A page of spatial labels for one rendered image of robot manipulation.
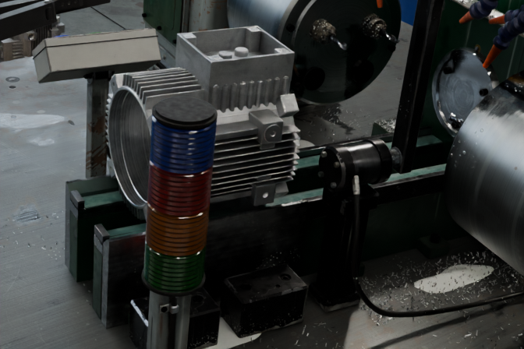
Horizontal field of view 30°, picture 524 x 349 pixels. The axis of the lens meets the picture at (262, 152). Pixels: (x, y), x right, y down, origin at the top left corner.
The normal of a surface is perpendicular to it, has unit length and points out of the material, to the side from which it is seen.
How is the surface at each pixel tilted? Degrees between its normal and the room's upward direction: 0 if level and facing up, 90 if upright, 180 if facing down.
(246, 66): 90
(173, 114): 0
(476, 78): 90
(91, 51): 55
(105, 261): 90
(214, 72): 90
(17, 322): 0
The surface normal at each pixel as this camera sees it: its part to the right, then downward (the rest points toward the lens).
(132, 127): 0.49, 0.29
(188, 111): 0.10, -0.88
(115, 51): 0.45, -0.15
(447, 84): -0.87, 0.15
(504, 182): -0.82, -0.06
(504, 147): -0.72, -0.29
